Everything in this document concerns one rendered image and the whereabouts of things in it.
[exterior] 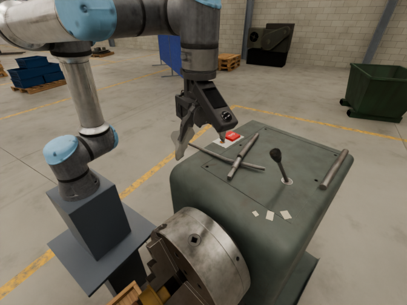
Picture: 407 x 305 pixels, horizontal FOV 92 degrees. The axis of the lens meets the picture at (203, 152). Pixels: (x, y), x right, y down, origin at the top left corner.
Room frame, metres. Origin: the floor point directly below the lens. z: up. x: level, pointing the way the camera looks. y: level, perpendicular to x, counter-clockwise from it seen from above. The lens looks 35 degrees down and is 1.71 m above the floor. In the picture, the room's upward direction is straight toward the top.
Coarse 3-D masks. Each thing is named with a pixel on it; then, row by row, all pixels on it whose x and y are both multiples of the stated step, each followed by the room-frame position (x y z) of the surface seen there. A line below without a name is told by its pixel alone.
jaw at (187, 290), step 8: (184, 288) 0.23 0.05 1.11; (192, 288) 0.23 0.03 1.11; (176, 296) 0.21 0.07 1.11; (184, 296) 0.21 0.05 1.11; (192, 296) 0.21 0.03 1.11; (200, 296) 0.21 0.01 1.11; (168, 304) 0.19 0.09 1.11; (176, 304) 0.19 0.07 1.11; (184, 304) 0.19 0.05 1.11; (192, 304) 0.19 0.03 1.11; (200, 304) 0.19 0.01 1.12; (208, 304) 0.19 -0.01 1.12
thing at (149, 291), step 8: (152, 288) 0.22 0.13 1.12; (160, 288) 0.23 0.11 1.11; (144, 296) 0.20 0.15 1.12; (152, 296) 0.20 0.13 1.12; (160, 296) 0.21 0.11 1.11; (168, 296) 0.21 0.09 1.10; (136, 304) 0.19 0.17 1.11; (144, 304) 0.19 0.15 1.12; (152, 304) 0.19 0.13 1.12; (160, 304) 0.19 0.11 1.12
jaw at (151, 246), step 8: (152, 240) 0.32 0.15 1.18; (160, 240) 0.31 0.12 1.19; (152, 248) 0.29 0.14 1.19; (160, 248) 0.30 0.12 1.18; (152, 256) 0.29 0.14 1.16; (160, 256) 0.28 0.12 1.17; (168, 256) 0.29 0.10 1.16; (152, 264) 0.26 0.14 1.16; (160, 264) 0.27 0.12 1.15; (168, 264) 0.27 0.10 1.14; (152, 272) 0.26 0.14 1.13; (160, 272) 0.25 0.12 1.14; (168, 272) 0.26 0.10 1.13; (152, 280) 0.23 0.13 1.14; (160, 280) 0.24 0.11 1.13
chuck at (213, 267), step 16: (160, 224) 0.38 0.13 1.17; (176, 224) 0.34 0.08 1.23; (192, 224) 0.33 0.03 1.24; (176, 240) 0.29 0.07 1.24; (208, 240) 0.29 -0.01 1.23; (176, 256) 0.27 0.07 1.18; (192, 256) 0.25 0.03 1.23; (208, 256) 0.25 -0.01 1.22; (224, 256) 0.26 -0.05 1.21; (192, 272) 0.23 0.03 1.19; (208, 272) 0.22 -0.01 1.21; (224, 272) 0.23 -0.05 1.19; (208, 288) 0.19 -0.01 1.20; (224, 288) 0.20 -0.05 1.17; (240, 288) 0.22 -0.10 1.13; (224, 304) 0.18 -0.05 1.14
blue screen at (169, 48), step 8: (160, 40) 8.52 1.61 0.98; (168, 40) 7.15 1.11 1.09; (176, 40) 6.26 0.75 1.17; (160, 48) 8.71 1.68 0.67; (168, 48) 7.32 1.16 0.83; (176, 48) 6.32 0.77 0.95; (160, 56) 8.89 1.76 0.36; (168, 56) 7.43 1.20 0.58; (176, 56) 6.38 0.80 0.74; (160, 64) 9.02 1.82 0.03; (168, 64) 7.55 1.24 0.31; (176, 64) 6.45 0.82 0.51; (176, 72) 6.52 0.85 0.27
